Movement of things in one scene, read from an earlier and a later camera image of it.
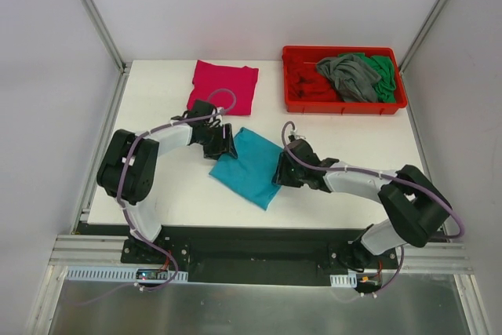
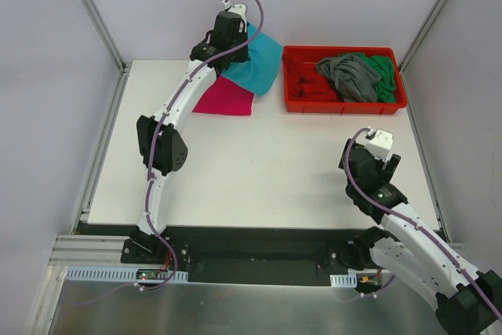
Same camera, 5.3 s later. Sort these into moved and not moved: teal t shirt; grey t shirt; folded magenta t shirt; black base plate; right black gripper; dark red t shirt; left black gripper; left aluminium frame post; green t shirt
Moved: right black gripper; left black gripper; teal t shirt
Not moved: left aluminium frame post; green t shirt; dark red t shirt; folded magenta t shirt; black base plate; grey t shirt
